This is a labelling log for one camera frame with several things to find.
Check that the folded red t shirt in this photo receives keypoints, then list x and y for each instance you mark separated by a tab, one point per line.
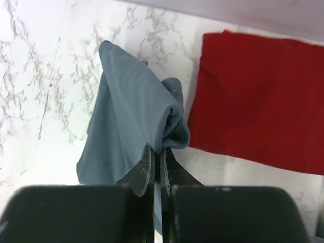
260	99

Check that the blue grey t shirt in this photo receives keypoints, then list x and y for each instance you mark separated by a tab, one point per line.
133	108

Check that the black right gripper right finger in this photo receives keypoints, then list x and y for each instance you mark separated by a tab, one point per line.
174	179

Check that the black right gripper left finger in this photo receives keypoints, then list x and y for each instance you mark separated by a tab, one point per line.
142	174

